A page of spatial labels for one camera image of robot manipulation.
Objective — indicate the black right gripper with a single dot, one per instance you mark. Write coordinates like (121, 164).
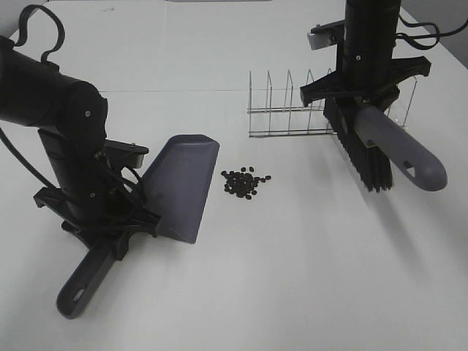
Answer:
(367, 77)

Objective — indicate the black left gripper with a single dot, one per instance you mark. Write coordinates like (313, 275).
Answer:
(102, 209)

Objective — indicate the grey hand brush black bristles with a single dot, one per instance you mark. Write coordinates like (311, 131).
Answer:
(373, 142)

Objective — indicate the grey plastic dustpan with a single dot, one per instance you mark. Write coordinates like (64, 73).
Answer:
(176, 185)

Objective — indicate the pile of coffee beans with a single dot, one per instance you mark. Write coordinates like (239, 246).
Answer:
(243, 183)

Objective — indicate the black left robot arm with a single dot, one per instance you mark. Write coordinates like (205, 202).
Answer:
(69, 114)

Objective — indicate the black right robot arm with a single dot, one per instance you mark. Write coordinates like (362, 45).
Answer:
(370, 30)

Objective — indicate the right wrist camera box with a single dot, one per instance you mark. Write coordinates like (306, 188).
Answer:
(322, 36)

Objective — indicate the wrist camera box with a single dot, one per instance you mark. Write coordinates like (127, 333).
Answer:
(322, 36)
(122, 155)

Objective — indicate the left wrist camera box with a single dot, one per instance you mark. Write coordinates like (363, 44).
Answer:
(122, 155)

